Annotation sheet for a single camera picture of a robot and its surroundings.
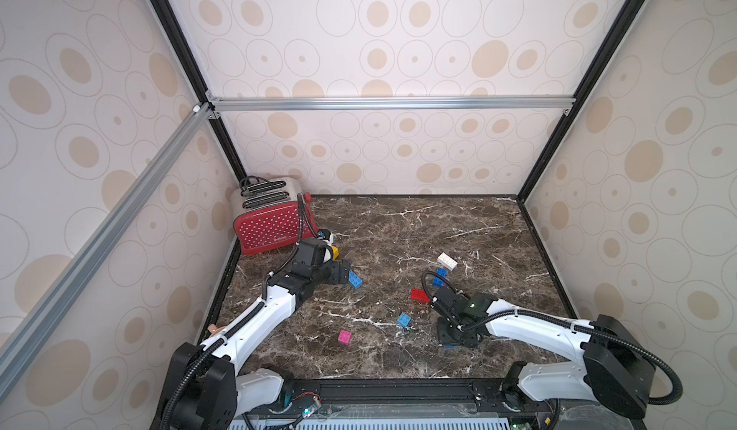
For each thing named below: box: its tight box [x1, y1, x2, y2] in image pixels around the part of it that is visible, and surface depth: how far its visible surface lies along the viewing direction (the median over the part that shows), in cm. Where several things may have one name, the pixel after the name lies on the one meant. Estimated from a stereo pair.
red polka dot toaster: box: [230, 176, 319, 257], surface depth 97 cm
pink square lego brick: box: [337, 329, 353, 345], surface depth 84 cm
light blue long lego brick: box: [397, 312, 412, 329], surface depth 87 cm
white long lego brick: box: [437, 252, 458, 272], surface depth 101 cm
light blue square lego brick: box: [348, 269, 363, 289], surface depth 96 cm
